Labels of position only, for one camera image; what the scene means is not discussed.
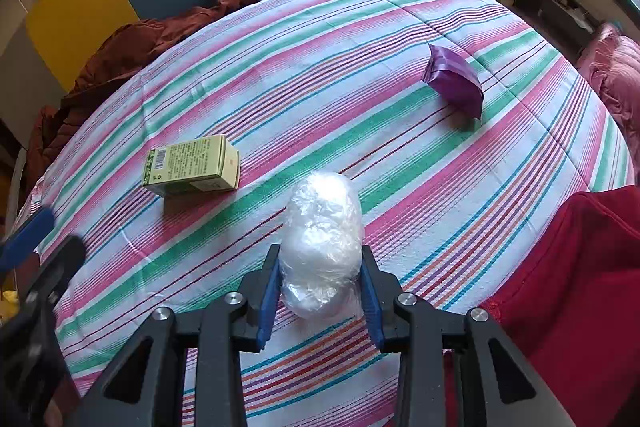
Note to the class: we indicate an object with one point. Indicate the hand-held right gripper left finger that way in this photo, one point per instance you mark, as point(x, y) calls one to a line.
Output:
point(267, 302)

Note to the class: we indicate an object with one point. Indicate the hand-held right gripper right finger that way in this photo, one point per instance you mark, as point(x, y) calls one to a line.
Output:
point(372, 307)

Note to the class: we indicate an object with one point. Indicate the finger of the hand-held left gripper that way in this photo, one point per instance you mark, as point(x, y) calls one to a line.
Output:
point(27, 232)
point(60, 264)

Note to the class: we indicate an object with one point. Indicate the clear plastic bundle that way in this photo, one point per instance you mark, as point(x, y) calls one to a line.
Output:
point(320, 237)

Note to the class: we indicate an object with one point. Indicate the green cardboard box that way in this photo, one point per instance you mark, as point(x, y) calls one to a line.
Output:
point(195, 162)

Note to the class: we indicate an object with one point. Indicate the brown red quilted cloth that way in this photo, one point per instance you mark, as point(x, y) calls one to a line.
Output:
point(125, 52)

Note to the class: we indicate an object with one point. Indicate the purple foil packet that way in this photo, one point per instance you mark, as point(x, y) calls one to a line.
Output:
point(455, 79)

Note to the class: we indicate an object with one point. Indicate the pink quilt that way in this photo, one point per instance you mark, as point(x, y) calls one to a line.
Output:
point(615, 77)

